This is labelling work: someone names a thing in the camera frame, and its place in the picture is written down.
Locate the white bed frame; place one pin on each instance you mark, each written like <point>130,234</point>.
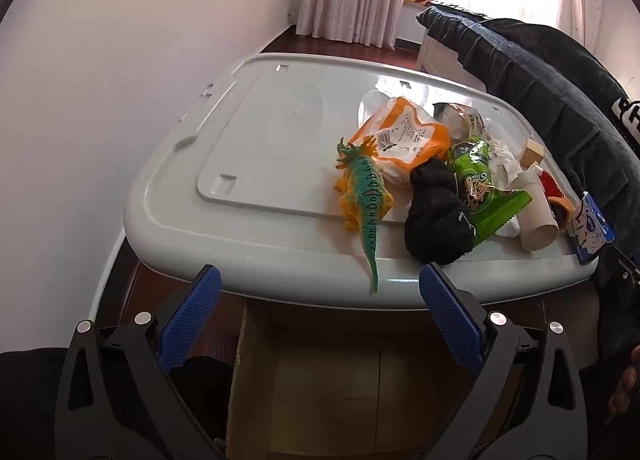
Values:
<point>440,57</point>

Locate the colourful drink pouch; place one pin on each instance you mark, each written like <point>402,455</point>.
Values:
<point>462,119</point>

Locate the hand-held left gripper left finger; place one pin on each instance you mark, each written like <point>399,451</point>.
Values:
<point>192,320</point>

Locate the wooden block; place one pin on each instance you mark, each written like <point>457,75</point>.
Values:
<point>531,152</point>

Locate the green snack packet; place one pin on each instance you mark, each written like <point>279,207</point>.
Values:
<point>475,179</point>

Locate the cardboard box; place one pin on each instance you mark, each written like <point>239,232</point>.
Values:
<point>325,390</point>

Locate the person's right hand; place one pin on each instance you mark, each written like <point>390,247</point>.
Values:
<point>625,380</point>

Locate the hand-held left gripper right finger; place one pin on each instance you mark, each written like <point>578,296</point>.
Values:
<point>450,320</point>

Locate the black garment white print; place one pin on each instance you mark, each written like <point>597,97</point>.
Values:
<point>600,69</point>

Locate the green orange toy dinosaur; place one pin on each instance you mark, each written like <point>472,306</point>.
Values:
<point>367,190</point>

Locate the orange white plastic packet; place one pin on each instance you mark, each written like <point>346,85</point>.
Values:
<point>400,134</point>

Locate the grey plastic storage bin lid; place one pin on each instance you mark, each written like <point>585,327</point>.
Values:
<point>260,139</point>

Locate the black sock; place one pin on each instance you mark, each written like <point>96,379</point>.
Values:
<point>435,210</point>

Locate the crumpled white tissue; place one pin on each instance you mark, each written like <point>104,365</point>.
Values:
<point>502,159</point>

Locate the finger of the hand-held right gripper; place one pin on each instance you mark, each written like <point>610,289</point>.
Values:
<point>622,265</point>

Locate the beige paper cup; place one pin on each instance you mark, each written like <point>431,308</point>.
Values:
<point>535,212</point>

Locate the blue white small carton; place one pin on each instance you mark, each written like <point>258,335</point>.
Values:
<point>592,232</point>

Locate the dark grey towel cloth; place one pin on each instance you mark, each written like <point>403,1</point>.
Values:
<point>540,84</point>

